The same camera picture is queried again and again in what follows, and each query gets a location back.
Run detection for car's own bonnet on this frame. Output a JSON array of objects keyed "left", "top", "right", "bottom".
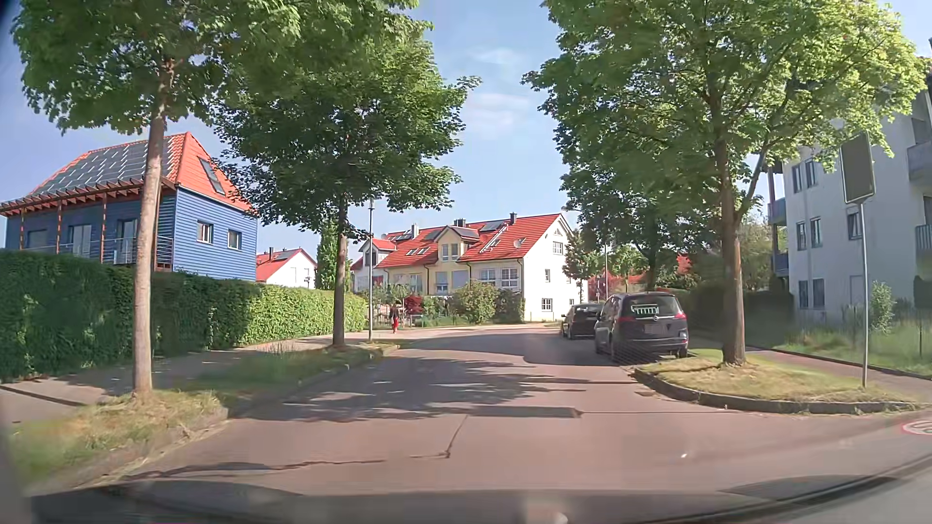
[{"left": 29, "top": 455, "right": 932, "bottom": 524}]

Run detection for green bushes by house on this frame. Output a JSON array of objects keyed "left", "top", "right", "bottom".
[{"left": 418, "top": 281, "right": 525, "bottom": 327}]

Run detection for small bush on lawn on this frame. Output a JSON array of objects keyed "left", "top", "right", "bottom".
[{"left": 869, "top": 281, "right": 897, "bottom": 334}]

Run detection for kerbed grass island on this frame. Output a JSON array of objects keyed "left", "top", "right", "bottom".
[{"left": 632, "top": 348, "right": 920, "bottom": 416}]

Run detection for paved footpath beside lawn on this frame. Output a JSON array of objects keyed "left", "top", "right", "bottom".
[{"left": 688, "top": 331, "right": 932, "bottom": 397}]

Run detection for white gabled house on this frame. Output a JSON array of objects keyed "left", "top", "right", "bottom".
[{"left": 349, "top": 238, "right": 398, "bottom": 294}]

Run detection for blue house with red roof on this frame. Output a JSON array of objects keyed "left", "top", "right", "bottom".
[{"left": 0, "top": 131, "right": 259, "bottom": 282}]

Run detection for tall trimmed green hedge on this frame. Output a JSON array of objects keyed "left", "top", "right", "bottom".
[{"left": 0, "top": 249, "right": 368, "bottom": 381}]

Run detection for dark grey parked car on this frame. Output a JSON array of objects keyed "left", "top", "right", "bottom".
[{"left": 593, "top": 292, "right": 690, "bottom": 362}]

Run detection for grass verge with trees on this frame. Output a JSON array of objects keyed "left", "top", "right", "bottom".
[{"left": 7, "top": 342, "right": 398, "bottom": 485}]

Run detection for grey asphalt road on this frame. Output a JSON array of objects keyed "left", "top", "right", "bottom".
[{"left": 0, "top": 324, "right": 932, "bottom": 503}]

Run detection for large leafy green tree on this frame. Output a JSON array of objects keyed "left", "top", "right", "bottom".
[{"left": 523, "top": 0, "right": 929, "bottom": 366}]

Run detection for lamp post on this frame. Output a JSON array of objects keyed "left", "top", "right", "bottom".
[{"left": 366, "top": 198, "right": 376, "bottom": 343}]

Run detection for leafy green street tree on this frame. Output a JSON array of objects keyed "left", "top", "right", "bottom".
[{"left": 215, "top": 0, "right": 482, "bottom": 348}]

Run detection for large tree with pale trunk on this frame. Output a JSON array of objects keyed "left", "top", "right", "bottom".
[{"left": 11, "top": 0, "right": 307, "bottom": 397}]

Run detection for grass lawn by building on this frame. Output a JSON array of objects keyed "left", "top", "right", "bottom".
[{"left": 757, "top": 320, "right": 932, "bottom": 377}]

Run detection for yellow and white terraced house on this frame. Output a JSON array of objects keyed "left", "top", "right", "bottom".
[{"left": 375, "top": 213, "right": 583, "bottom": 323}]

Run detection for grey paved pavement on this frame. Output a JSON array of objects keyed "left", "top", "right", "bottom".
[{"left": 0, "top": 329, "right": 380, "bottom": 426}]

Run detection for slender conifer tree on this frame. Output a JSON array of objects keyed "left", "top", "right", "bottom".
[{"left": 315, "top": 218, "right": 342, "bottom": 292}]

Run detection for dark green hedge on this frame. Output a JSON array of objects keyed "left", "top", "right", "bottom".
[{"left": 666, "top": 284, "right": 795, "bottom": 339}]

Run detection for red-roofed building behind trees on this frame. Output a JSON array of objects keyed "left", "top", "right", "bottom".
[{"left": 587, "top": 254, "right": 693, "bottom": 301}]

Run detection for small white red-roofed house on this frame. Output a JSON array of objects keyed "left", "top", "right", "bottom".
[{"left": 255, "top": 247, "right": 318, "bottom": 290}]

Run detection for grey apartment building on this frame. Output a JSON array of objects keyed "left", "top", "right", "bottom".
[{"left": 766, "top": 69, "right": 932, "bottom": 325}]

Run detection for road sign on post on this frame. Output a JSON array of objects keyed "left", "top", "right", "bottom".
[{"left": 839, "top": 131, "right": 877, "bottom": 389}]

